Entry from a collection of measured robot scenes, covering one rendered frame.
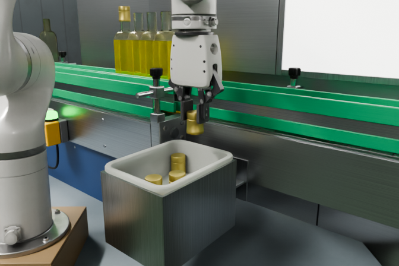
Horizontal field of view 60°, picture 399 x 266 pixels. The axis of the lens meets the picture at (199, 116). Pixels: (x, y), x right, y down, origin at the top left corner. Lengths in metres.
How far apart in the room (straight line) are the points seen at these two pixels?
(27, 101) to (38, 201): 0.21
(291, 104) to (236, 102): 0.14
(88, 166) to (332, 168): 0.73
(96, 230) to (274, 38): 0.68
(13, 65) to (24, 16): 3.03
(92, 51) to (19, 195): 0.87
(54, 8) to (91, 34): 2.10
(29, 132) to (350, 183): 0.62
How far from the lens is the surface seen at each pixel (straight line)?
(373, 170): 0.69
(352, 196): 0.72
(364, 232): 0.99
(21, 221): 0.80
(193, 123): 0.68
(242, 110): 0.79
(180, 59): 0.67
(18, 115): 0.77
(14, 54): 0.69
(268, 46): 0.93
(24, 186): 0.77
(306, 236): 0.98
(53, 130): 1.12
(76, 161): 1.19
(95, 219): 1.05
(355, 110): 0.69
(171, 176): 0.70
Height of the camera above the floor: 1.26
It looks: 14 degrees down
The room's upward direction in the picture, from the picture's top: straight up
